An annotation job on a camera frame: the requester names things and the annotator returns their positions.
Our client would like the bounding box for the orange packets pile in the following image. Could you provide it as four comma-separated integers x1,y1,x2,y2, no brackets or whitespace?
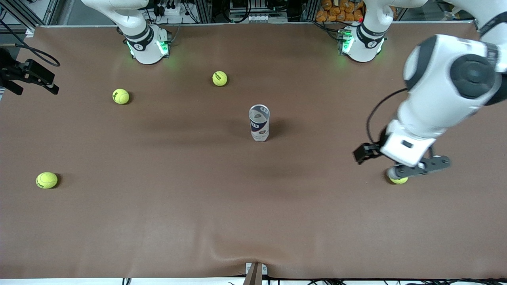
316,0,365,23

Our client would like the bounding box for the white terminal strip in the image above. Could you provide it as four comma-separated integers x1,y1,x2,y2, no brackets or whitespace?
230,14,288,23

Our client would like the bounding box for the white power strip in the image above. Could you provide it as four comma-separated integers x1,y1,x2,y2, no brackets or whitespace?
156,4,183,16

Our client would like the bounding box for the aluminium frame strut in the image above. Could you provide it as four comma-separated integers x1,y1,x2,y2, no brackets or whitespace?
0,0,60,37

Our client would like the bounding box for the black electronics box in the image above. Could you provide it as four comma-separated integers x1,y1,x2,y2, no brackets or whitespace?
230,0,270,12

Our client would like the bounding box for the white blue tennis ball can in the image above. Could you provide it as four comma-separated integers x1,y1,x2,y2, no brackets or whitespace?
248,104,271,142

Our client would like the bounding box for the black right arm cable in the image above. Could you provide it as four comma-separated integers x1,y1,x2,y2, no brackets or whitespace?
0,19,61,67

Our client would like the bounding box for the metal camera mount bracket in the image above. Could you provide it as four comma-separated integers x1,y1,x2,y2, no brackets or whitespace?
242,262,268,285

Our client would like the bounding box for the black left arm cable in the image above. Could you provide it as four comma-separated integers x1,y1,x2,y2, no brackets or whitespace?
365,88,408,149

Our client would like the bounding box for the brown table mat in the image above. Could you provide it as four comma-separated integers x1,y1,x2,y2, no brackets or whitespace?
0,22,507,279

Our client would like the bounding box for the aluminium frame post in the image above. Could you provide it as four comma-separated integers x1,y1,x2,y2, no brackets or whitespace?
196,0,212,23
303,0,319,22

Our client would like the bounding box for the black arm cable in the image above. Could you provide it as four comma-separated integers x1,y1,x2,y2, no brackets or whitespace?
0,19,61,67
365,88,408,149

